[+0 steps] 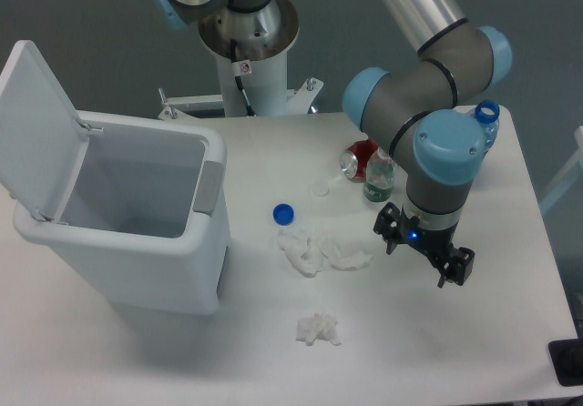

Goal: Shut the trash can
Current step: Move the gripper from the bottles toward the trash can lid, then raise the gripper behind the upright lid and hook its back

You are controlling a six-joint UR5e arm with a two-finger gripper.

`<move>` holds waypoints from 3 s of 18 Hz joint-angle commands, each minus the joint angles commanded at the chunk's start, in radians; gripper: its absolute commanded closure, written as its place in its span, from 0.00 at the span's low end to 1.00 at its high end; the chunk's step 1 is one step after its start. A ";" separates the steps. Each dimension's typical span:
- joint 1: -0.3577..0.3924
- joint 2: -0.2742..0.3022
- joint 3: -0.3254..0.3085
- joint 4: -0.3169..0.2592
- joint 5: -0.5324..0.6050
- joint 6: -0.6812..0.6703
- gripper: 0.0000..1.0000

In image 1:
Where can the large crumpled white tissue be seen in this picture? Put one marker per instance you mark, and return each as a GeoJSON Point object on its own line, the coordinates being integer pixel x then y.
{"type": "Point", "coordinates": [310, 255]}

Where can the white frame at right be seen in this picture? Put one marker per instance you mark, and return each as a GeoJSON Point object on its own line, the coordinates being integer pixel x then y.
{"type": "Point", "coordinates": [564, 179]}

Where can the small crumpled white tissue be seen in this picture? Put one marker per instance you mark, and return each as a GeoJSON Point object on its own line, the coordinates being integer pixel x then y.
{"type": "Point", "coordinates": [319, 326]}

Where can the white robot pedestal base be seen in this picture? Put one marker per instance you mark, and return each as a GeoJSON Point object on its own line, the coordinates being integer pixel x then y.
{"type": "Point", "coordinates": [247, 89]}

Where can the blue bottle cap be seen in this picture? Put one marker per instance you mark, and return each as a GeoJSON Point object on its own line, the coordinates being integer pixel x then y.
{"type": "Point", "coordinates": [283, 214]}

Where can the crushed red soda can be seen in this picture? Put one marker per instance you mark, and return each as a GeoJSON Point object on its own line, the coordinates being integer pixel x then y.
{"type": "Point", "coordinates": [355, 158]}

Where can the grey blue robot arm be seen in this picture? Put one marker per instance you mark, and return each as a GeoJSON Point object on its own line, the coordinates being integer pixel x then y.
{"type": "Point", "coordinates": [413, 118]}

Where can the blue plastic bottle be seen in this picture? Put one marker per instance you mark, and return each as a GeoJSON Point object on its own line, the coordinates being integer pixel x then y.
{"type": "Point", "coordinates": [487, 113]}

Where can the black device at edge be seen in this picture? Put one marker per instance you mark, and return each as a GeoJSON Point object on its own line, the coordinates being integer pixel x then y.
{"type": "Point", "coordinates": [566, 357]}

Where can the white trash can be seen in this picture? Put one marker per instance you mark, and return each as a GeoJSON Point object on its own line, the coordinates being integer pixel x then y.
{"type": "Point", "coordinates": [134, 206]}

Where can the clear white bottle cap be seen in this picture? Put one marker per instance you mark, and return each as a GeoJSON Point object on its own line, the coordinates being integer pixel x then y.
{"type": "Point", "coordinates": [320, 189]}

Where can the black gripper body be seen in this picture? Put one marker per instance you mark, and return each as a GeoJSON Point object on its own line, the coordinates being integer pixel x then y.
{"type": "Point", "coordinates": [435, 244]}

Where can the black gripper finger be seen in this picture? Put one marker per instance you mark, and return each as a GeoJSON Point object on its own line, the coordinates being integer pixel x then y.
{"type": "Point", "coordinates": [455, 265]}
{"type": "Point", "coordinates": [386, 225]}

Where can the clear green-label bottle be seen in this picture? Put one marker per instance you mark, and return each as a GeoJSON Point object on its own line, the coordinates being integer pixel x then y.
{"type": "Point", "coordinates": [379, 177]}

